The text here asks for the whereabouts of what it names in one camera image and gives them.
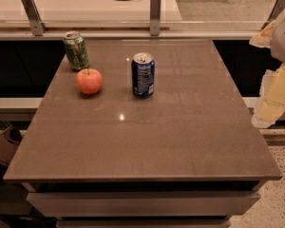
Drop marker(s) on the green soda can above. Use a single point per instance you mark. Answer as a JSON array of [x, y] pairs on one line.
[[76, 50]]

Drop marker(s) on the metal railing bracket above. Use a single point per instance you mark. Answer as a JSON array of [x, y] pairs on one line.
[[155, 17], [36, 25], [278, 10]]

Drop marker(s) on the right metal railing bracket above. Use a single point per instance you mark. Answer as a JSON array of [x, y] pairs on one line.
[[278, 10]]

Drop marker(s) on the red apple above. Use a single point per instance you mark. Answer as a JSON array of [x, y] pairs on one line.
[[89, 80]]

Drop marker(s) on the grey cabinet drawer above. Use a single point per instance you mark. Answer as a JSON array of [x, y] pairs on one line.
[[143, 204]]

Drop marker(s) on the blue soda can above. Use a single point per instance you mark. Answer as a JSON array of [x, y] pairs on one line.
[[143, 74]]

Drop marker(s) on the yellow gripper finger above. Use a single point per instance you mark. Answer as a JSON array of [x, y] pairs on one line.
[[263, 38], [270, 105]]

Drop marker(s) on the dark object at left floor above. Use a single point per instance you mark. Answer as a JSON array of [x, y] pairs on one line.
[[10, 139]]

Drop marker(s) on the middle metal railing bracket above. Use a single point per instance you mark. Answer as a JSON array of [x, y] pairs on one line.
[[155, 17]]

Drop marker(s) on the left metal railing bracket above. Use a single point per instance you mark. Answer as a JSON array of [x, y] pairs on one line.
[[36, 25]]

